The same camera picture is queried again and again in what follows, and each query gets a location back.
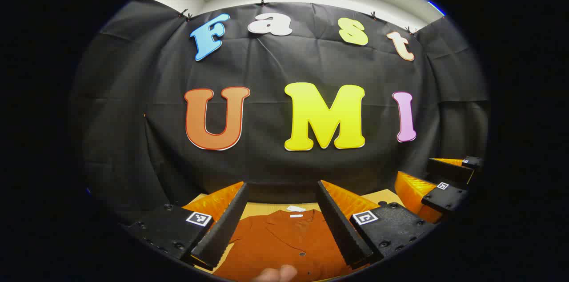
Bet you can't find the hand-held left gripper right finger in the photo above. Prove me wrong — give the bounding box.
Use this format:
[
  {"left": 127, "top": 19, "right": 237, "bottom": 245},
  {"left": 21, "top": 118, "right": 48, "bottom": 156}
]
[{"left": 317, "top": 180, "right": 438, "bottom": 269}]

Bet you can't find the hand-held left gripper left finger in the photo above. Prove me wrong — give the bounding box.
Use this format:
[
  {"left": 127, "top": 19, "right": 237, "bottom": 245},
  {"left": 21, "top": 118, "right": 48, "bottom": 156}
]
[{"left": 127, "top": 181, "right": 248, "bottom": 271}]

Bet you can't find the orange knit jacket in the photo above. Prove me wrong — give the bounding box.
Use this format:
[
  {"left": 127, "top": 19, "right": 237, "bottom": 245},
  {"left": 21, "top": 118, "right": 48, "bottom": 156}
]
[{"left": 213, "top": 209, "right": 369, "bottom": 282}]

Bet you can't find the black backdrop cloth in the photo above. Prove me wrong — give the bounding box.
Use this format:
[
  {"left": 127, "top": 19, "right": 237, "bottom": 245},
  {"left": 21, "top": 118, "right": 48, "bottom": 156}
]
[{"left": 71, "top": 0, "right": 492, "bottom": 229}]

